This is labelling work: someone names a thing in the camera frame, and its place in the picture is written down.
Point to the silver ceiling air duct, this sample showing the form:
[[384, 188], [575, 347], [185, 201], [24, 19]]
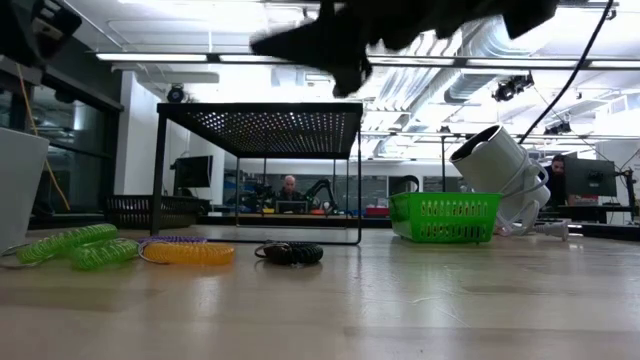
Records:
[[467, 85]]

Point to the green plastic basket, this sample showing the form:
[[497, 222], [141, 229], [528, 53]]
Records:
[[400, 220]]

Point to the black computer monitor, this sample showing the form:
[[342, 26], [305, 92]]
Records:
[[590, 177], [192, 172]]

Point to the black perforated metal shelf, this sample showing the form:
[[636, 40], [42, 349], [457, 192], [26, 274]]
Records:
[[260, 107]]

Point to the long ceiling light bar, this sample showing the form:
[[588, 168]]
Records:
[[150, 57]]

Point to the black metal rig frame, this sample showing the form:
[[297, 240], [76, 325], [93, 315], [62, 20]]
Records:
[[615, 231]]

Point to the black ceiling light cluster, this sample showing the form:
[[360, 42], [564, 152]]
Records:
[[512, 86]]

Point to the white desk lamp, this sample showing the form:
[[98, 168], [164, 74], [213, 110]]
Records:
[[495, 165]]

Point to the black ceiling spotlight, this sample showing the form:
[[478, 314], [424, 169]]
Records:
[[175, 93]]

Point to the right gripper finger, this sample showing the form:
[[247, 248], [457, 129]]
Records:
[[325, 50], [345, 10]]

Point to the black background robot arm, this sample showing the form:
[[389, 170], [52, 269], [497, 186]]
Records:
[[322, 192]]

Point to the red box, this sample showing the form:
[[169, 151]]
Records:
[[377, 211]]

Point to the pale blue plastic bin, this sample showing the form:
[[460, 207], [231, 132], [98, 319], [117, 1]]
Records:
[[20, 190]]

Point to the person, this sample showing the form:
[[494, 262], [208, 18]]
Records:
[[289, 184], [555, 172]]

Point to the black mesh tray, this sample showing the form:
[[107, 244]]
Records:
[[130, 212]]

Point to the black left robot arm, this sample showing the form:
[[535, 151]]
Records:
[[30, 30]]

